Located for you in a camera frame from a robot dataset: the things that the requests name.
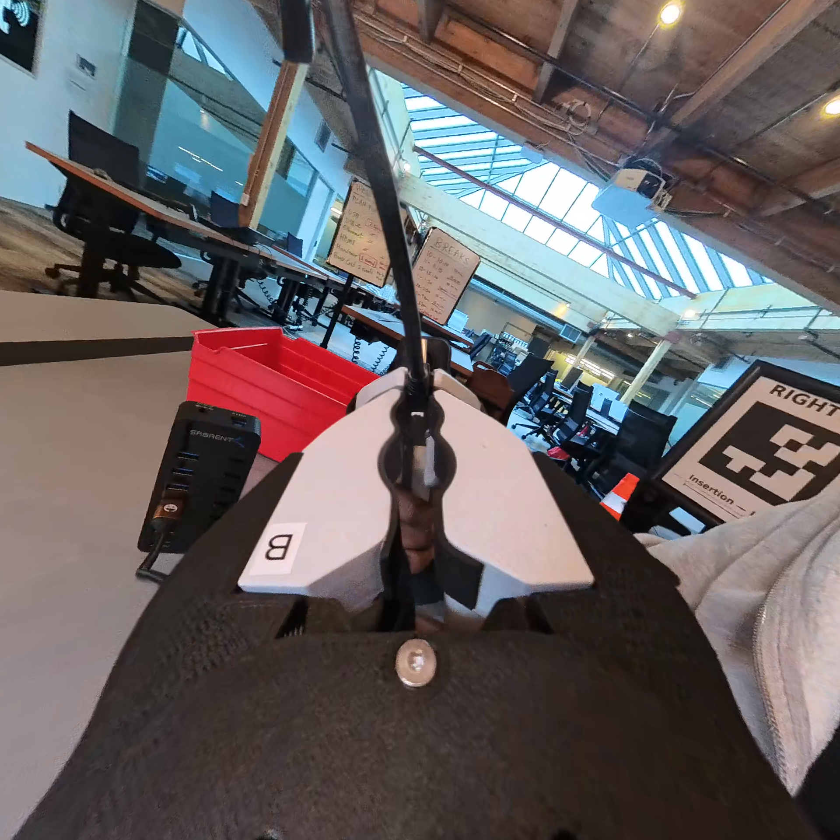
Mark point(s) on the small wall panel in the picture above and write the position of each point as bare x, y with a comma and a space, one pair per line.
86, 66

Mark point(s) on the black vented USB hub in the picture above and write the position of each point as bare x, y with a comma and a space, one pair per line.
210, 459

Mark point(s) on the ceiling spotlight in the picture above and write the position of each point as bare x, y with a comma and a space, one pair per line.
670, 13
832, 105

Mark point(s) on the wooden chair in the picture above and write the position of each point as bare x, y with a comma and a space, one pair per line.
492, 394

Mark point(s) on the wooden pillar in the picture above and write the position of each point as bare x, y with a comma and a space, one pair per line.
275, 144

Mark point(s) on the black swivel office chair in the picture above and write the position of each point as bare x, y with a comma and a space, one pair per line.
131, 253

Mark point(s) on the phone icon door sign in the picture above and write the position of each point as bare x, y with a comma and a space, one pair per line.
19, 33

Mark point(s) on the red plastic bin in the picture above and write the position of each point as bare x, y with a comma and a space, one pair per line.
262, 394

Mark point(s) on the black computer monitor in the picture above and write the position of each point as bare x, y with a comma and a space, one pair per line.
105, 154

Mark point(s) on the black framed marker sign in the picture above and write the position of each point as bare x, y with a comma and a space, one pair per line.
774, 453

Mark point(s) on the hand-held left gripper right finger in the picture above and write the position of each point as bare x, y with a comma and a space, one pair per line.
512, 512

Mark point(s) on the person's grey hoodie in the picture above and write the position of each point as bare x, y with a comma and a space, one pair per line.
754, 590

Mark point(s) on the orange traffic cone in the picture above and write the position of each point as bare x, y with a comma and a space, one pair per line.
620, 502

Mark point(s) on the handwritten whiteboard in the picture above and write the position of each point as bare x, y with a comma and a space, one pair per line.
446, 275
358, 236

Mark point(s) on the ceiling projector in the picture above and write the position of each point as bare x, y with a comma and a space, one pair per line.
623, 197

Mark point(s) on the group of black office chairs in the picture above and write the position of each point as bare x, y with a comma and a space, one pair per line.
643, 446

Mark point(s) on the long wooden office desk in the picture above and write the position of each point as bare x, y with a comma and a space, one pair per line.
197, 220

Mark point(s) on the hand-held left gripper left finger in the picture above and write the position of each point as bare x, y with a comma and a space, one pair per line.
328, 512

